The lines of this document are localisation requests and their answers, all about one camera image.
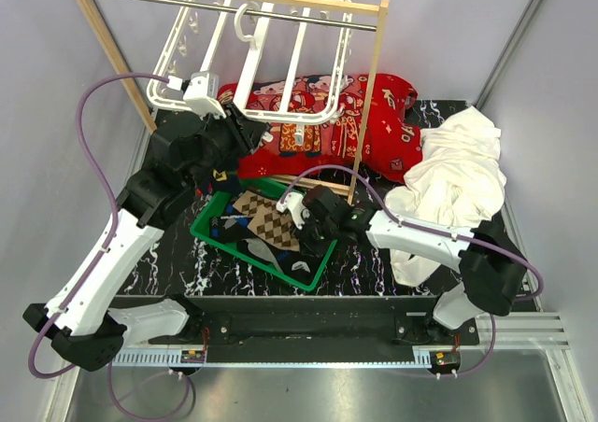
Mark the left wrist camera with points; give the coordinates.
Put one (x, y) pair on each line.
(199, 94)

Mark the wooden clothes rack frame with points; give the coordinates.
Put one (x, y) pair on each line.
(256, 41)

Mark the black base crossbar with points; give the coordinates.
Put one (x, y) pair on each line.
(237, 318)

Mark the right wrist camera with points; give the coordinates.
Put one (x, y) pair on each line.
(292, 204)

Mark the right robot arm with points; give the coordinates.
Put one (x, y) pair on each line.
(490, 266)

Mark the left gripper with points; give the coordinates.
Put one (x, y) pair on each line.
(247, 133)

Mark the navy santa christmas sock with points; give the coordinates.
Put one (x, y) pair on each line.
(223, 178)

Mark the green plastic basket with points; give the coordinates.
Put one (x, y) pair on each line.
(221, 204)

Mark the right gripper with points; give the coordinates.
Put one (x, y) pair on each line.
(307, 244)

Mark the black blue sports sock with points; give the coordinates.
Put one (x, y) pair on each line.
(230, 229)

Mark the beige argyle sock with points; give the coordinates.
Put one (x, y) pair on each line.
(271, 226)

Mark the white crumpled cloth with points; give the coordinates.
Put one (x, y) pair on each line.
(459, 181)

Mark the black grey sports sock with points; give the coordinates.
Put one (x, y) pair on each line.
(295, 265)

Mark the red printed pillow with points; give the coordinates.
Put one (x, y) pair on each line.
(391, 145)

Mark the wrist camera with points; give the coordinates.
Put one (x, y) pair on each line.
(292, 204)
(199, 94)

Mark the white plastic clip hanger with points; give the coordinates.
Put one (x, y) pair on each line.
(202, 40)

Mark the metal hanging rod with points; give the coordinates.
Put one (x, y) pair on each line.
(267, 14)

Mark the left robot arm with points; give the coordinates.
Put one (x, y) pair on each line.
(80, 322)

